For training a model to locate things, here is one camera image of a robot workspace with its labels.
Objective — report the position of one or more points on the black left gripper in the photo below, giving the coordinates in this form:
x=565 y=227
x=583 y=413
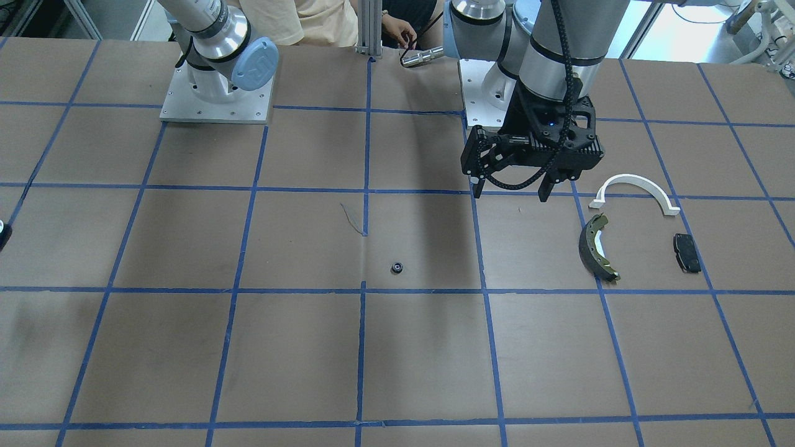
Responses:
x=523 y=116

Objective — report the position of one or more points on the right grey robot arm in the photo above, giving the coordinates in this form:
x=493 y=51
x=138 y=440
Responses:
x=218 y=38

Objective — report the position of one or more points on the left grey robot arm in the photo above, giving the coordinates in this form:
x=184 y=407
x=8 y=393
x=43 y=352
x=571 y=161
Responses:
x=552 y=50

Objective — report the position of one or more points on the olive brake shoe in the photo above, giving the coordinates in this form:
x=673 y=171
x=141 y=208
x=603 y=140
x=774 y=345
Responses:
x=590 y=253

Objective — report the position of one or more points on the silver metal cylinder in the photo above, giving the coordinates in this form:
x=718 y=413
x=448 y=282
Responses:
x=422 y=57

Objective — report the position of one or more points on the black brake pad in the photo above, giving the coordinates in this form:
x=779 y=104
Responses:
x=686 y=253

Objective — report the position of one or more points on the person in beige shirt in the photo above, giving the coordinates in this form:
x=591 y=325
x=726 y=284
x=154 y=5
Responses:
x=335 y=23

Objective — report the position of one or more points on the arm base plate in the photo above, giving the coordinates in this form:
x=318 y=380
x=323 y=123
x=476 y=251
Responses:
x=200 y=95
x=486 y=92

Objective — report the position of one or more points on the aluminium frame post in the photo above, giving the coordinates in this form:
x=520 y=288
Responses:
x=369 y=15

